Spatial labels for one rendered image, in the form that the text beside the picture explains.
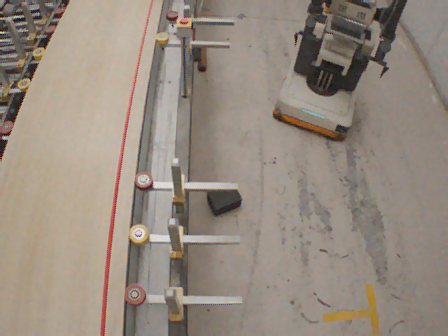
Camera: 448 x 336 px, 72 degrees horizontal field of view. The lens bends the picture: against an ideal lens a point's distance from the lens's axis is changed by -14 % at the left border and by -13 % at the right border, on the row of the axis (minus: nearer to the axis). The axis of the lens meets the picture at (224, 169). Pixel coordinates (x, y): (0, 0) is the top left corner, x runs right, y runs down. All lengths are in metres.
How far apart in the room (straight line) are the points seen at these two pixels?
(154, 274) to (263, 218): 1.06
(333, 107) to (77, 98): 1.88
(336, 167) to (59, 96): 2.05
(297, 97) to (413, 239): 1.43
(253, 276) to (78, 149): 1.34
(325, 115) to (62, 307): 2.22
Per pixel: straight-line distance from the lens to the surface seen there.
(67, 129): 1.82
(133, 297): 1.38
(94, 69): 2.08
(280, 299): 2.33
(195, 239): 1.47
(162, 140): 2.02
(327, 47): 2.46
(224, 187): 1.58
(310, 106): 2.78
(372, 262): 2.62
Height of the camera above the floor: 2.24
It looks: 58 degrees down
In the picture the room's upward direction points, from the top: 7 degrees clockwise
